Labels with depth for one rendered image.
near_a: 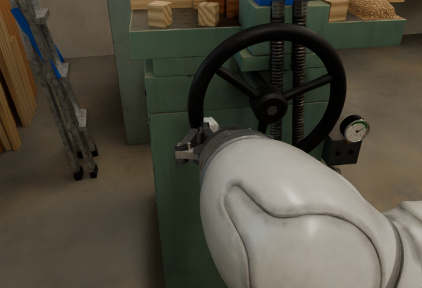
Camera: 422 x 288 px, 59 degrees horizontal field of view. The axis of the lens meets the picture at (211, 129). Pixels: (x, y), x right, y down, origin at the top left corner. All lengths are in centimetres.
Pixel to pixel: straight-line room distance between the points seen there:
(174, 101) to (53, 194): 110
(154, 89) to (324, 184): 64
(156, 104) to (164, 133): 8
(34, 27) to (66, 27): 176
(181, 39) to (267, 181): 59
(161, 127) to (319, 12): 42
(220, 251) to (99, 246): 132
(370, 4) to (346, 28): 8
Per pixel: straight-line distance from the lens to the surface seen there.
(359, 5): 94
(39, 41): 158
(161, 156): 91
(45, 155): 211
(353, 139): 95
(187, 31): 78
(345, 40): 89
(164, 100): 83
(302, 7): 70
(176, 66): 80
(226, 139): 34
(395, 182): 195
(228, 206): 24
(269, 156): 25
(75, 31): 333
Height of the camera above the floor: 112
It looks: 32 degrees down
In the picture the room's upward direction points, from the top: straight up
